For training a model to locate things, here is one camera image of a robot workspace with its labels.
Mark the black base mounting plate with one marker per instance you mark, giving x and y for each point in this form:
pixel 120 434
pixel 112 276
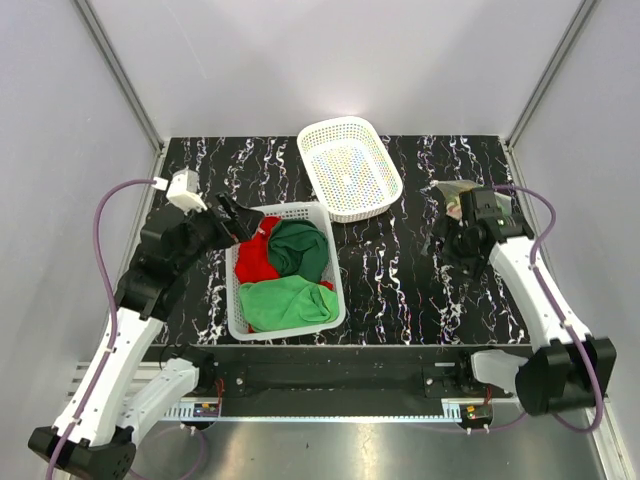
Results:
pixel 348 383

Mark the red cloth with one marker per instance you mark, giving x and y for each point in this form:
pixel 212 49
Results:
pixel 252 265

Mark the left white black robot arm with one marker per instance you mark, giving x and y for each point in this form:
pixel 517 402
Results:
pixel 97 434

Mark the dark green cloth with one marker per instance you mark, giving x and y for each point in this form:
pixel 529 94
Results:
pixel 298 247

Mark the light green cloth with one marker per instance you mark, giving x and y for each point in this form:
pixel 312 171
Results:
pixel 290 302

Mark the white basket with cloths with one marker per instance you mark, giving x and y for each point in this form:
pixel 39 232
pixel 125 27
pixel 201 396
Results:
pixel 316 213

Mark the clear zip top bag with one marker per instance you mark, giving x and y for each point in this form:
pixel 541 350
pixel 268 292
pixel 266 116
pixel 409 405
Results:
pixel 451 191

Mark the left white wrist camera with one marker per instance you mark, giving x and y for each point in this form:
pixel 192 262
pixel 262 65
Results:
pixel 182 191

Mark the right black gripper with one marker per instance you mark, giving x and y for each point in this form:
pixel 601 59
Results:
pixel 470 268

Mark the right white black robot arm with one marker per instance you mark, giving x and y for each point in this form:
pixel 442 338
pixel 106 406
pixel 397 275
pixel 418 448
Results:
pixel 569 368

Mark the empty white perforated basket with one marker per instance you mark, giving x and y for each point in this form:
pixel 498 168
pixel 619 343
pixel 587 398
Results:
pixel 349 168

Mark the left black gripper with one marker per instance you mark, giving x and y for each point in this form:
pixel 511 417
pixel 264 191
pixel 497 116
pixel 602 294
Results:
pixel 241 221

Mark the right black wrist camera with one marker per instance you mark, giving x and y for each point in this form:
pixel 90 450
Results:
pixel 485 207

